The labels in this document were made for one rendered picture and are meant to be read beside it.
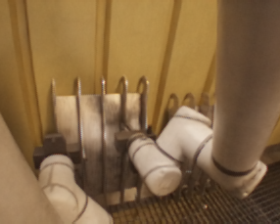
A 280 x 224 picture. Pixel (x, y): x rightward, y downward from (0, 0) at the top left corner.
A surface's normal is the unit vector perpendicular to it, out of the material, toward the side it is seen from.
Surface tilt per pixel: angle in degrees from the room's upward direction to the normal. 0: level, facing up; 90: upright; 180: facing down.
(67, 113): 64
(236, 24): 117
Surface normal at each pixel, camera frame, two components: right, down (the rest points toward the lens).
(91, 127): 0.35, 0.18
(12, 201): 0.88, 0.17
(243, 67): -0.69, 0.64
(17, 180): 0.99, -0.04
